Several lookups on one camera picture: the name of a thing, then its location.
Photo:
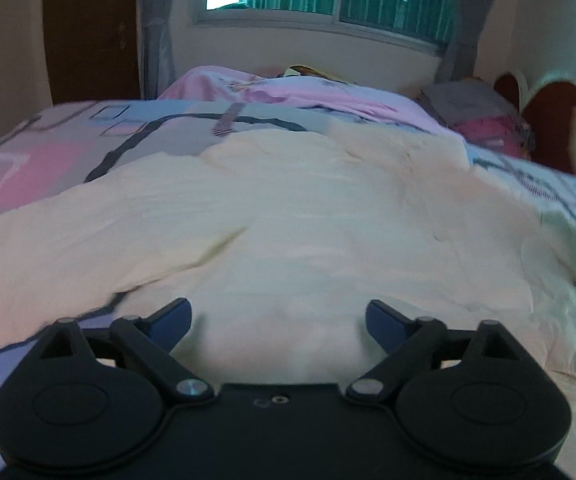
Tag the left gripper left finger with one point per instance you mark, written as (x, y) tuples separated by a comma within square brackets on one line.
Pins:
[(97, 399)]

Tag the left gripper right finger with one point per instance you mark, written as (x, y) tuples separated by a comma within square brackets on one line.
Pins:
[(472, 396)]

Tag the cream large garment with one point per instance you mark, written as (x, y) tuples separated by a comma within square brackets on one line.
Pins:
[(288, 239)]

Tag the magenta folded clothes pile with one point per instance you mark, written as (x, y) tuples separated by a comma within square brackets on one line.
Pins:
[(507, 135)]

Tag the red white headboard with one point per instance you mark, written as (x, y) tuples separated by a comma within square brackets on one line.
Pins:
[(547, 109)]

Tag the pink purple blanket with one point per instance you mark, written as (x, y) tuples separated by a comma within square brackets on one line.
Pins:
[(216, 83)]

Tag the yellow patterned cloth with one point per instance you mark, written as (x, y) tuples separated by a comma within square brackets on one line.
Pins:
[(300, 70)]

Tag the dark wooden door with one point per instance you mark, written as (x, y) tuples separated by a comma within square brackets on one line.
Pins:
[(91, 49)]

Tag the grey right curtain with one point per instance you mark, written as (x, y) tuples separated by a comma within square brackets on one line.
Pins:
[(461, 54)]

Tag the grey curtain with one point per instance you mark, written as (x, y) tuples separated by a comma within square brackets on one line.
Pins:
[(461, 54), (157, 70)]

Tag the grey left curtain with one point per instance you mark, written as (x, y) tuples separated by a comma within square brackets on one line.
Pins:
[(157, 70)]

